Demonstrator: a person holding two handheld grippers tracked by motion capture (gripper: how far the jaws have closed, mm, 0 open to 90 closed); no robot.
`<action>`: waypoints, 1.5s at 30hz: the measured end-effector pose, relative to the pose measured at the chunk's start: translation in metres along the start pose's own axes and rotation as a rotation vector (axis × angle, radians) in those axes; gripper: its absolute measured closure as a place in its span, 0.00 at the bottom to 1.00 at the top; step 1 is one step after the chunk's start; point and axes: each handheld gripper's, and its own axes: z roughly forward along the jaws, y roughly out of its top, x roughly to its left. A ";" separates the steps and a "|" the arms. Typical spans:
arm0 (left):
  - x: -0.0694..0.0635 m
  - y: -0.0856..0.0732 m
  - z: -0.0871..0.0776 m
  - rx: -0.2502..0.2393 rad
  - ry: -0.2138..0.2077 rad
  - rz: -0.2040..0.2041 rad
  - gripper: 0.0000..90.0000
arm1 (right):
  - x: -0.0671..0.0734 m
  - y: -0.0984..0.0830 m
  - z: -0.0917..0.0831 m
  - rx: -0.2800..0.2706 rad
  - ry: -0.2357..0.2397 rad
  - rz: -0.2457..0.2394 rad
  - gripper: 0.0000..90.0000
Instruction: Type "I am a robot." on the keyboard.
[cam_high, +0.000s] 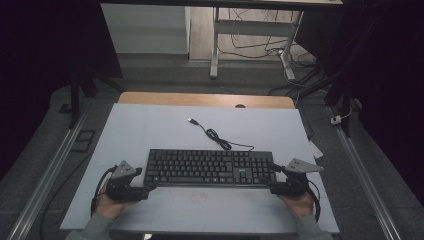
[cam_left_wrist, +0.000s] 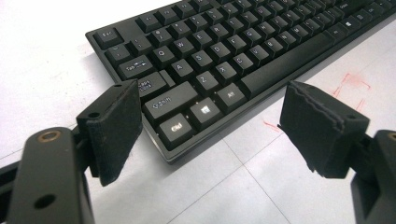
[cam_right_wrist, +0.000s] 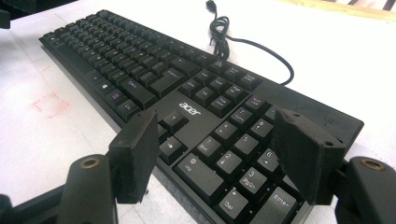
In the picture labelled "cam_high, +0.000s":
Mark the person's left hand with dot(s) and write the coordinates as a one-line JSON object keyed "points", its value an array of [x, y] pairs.
{"points": [[108, 207]]}

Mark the white table board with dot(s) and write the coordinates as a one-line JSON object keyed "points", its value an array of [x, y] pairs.
{"points": [[156, 128]]}

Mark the black keyboard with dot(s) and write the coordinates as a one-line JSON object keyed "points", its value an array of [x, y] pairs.
{"points": [[206, 165]]}

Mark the white paper tag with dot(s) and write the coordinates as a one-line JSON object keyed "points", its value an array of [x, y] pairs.
{"points": [[316, 150]]}

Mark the black metal stand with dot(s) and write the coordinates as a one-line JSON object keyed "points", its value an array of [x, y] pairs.
{"points": [[346, 100], [75, 100]]}

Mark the person's right hand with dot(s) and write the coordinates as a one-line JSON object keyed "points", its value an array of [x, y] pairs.
{"points": [[301, 206]]}

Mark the white cabinet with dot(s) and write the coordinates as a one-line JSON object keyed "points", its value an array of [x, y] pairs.
{"points": [[146, 30]]}

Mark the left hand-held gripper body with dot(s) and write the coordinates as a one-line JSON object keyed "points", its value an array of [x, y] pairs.
{"points": [[121, 190]]}

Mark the aluminium rail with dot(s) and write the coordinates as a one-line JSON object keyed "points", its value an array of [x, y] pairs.
{"points": [[363, 176], [50, 176]]}

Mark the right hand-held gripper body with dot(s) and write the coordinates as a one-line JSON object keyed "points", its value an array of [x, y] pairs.
{"points": [[296, 185]]}

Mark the white desk frame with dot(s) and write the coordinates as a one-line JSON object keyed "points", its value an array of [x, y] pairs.
{"points": [[215, 50]]}

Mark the small white adapter box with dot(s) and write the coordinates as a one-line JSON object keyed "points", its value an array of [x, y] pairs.
{"points": [[335, 120]]}

